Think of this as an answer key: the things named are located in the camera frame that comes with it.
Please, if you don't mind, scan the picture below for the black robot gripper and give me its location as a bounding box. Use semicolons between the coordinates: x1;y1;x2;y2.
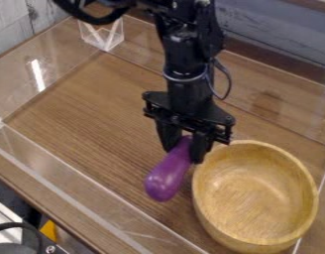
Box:
143;74;236;164

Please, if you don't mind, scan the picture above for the purple toy eggplant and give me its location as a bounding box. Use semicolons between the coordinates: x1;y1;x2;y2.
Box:
144;136;192;201

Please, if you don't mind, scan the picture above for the brown wooden bowl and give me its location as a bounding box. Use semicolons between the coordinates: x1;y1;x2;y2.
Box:
192;140;319;254

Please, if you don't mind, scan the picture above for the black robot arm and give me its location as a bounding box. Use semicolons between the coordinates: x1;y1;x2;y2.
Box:
53;0;236;164

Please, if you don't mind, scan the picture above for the black device with yellow part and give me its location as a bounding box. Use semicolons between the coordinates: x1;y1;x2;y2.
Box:
0;181;95;254

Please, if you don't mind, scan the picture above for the black cable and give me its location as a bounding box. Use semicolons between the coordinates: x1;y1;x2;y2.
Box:
204;58;235;101

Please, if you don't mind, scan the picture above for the clear acrylic tray enclosure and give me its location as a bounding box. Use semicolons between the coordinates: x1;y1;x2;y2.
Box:
0;17;325;254

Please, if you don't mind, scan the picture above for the clear acrylic corner bracket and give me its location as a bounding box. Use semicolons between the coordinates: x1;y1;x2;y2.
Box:
79;19;124;53

